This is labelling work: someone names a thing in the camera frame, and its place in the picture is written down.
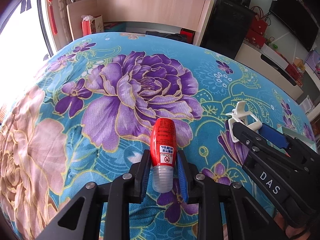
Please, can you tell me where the wall mounted television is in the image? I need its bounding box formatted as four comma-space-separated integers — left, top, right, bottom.
269, 0, 319, 51

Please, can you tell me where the teal shallow cardboard tray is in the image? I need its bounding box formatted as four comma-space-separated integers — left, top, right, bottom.
277, 126, 317, 153

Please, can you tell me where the red gift bag on floor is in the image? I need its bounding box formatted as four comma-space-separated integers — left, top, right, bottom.
81, 15, 93, 36

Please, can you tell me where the black water dispenser cabinet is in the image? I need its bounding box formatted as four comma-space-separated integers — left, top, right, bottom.
200, 0, 254, 59

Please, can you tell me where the red glue bottle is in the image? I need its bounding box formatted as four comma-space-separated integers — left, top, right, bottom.
150, 118, 177, 193

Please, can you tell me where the curved wooden shelf desk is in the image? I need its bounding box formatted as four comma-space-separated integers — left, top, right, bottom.
62, 0, 214, 46

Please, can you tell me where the floral blue table cloth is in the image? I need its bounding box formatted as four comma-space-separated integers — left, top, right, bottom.
1, 33, 314, 239

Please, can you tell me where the white plastic clip holder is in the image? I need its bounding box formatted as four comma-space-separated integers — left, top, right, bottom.
226, 101, 263, 143

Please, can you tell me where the white tv console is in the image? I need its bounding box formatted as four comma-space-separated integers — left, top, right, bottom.
235, 43, 303, 100

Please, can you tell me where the red handbag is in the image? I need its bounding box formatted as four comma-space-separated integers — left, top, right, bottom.
245, 6, 267, 49

